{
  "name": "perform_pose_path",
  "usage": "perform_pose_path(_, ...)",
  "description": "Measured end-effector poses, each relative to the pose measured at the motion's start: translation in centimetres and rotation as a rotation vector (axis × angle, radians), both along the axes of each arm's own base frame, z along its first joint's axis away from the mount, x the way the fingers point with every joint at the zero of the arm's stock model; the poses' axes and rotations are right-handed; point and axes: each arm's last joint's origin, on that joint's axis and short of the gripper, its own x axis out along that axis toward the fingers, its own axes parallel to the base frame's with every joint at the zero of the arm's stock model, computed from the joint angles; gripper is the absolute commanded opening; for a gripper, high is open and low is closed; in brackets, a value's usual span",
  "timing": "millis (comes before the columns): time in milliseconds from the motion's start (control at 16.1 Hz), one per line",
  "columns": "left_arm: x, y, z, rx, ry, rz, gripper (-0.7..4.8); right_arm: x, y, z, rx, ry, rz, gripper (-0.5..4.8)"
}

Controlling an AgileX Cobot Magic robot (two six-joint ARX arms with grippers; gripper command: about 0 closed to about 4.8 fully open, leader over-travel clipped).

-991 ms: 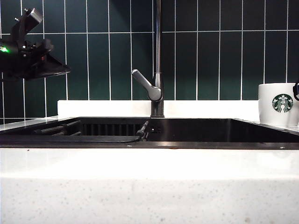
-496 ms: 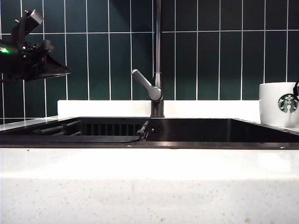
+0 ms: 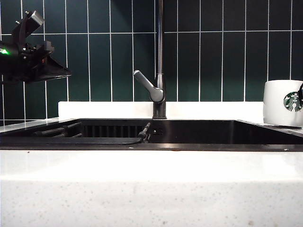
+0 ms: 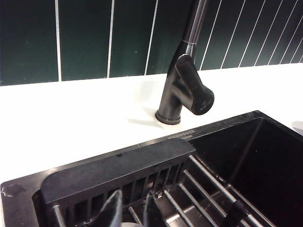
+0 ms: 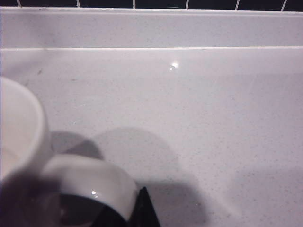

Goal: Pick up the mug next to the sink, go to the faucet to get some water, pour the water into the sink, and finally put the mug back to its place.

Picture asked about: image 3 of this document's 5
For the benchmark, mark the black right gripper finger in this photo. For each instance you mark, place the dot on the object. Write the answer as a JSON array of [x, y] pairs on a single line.
[[300, 91]]

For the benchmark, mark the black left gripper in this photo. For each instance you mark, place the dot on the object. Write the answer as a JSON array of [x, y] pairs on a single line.
[[19, 63]]

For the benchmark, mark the white Starbucks ceramic mug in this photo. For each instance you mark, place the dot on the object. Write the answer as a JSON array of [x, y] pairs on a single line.
[[274, 106]]

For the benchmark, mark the black sink drying rack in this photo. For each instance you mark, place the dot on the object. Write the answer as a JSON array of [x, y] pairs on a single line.
[[59, 131]]

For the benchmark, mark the black kitchen sink basin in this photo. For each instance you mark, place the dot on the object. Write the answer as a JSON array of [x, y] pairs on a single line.
[[213, 134]]

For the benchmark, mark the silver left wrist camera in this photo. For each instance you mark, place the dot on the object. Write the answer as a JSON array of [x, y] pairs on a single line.
[[35, 20]]

